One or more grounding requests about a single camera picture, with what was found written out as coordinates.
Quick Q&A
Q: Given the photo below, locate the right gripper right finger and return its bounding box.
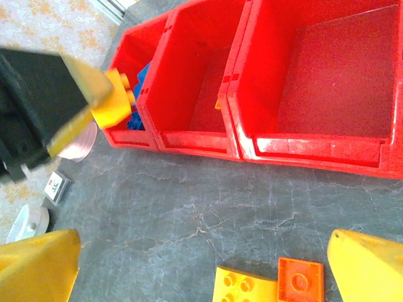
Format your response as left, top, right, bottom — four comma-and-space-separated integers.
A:
326, 228, 403, 302

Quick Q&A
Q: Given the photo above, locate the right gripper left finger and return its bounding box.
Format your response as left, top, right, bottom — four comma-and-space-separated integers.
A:
0, 228, 82, 302

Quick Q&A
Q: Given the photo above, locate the yellow square lego brick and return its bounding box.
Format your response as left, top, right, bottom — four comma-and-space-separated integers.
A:
90, 68, 137, 129

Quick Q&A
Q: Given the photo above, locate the large blue lego brick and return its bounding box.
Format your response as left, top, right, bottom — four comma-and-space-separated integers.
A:
135, 61, 154, 104

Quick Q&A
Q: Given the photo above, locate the small blue lego brick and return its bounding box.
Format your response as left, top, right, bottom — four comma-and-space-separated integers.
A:
125, 106, 147, 131

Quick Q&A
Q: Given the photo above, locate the orange square lego piece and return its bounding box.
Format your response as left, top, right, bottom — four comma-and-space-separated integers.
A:
276, 257, 325, 302

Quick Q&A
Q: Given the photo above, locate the white round dish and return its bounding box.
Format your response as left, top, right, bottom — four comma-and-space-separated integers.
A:
6, 203, 51, 245

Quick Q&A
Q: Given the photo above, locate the red plastic bin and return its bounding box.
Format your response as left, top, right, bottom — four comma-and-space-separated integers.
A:
226, 0, 403, 181
101, 11, 177, 151
135, 0, 254, 162

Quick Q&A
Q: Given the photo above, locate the small card with red mark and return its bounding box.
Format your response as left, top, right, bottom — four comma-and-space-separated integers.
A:
42, 171, 72, 207

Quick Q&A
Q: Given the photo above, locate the aluminium frame side rail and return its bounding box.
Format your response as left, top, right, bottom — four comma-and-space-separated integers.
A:
94, 0, 140, 23

